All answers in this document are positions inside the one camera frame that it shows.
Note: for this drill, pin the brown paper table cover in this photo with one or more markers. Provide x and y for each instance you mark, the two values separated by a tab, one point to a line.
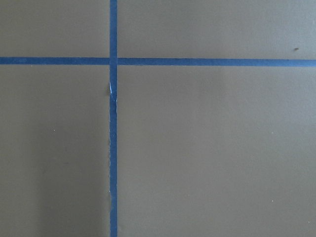
203	151

